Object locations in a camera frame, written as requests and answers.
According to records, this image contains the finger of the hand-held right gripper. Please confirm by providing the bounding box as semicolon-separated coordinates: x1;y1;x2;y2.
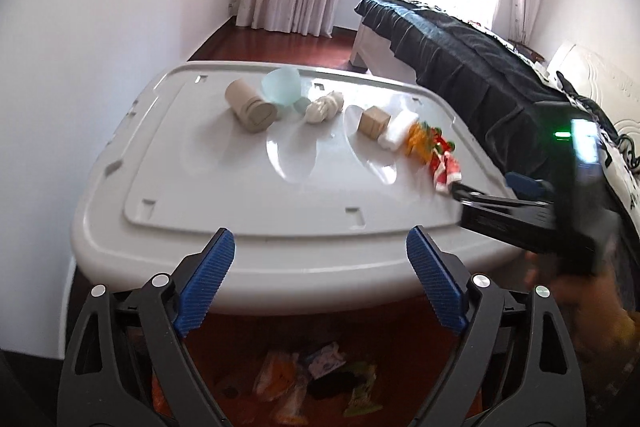
447;183;556;254
504;172;551;201

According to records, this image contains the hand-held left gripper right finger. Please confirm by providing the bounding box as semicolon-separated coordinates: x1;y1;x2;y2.
406;225;586;427

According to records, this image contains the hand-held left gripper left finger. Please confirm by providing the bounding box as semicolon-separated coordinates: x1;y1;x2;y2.
56;227;236;427

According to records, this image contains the red snack wrapper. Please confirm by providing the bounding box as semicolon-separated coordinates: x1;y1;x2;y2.
430;134;464;194

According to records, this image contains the orange bin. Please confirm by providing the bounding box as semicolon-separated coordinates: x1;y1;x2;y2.
150;297;487;427

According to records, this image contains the orange snack wrapper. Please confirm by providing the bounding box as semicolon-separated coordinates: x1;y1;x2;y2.
404;121;444;162

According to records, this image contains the white tissue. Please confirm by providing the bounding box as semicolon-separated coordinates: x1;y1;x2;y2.
377;107;419;152
305;91;346;126

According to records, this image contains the small wooden cube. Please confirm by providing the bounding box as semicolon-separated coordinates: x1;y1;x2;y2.
358;105;392;140

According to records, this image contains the beige cardboard tube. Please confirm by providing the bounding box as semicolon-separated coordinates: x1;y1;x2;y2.
225;78;279;134

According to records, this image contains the light blue plastic bowl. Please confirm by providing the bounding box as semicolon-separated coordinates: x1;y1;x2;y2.
262;67;311;114

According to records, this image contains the person's right hand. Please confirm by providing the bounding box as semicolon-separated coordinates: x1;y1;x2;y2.
524;252;640;360

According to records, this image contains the orange and white wrapper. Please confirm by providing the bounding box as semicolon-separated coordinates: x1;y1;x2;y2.
252;349;311;426

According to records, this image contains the bed with dark blanket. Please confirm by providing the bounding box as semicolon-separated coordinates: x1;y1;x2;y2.
354;0;640;220

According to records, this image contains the grey plastic storage box lid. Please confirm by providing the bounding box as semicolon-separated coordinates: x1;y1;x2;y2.
72;61;532;315

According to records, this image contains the brown wooden furniture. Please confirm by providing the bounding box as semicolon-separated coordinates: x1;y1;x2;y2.
509;38;547;62

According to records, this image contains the white headboard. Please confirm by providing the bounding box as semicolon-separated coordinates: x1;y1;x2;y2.
545;41;640;138

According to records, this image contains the green snack wrapper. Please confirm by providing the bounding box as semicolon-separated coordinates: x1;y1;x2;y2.
344;359;379;418

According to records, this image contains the pale patterned wrapper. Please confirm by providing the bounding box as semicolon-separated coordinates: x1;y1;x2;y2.
300;342;347;379

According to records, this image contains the white bed frame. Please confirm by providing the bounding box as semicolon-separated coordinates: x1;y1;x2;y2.
348;26;402;72

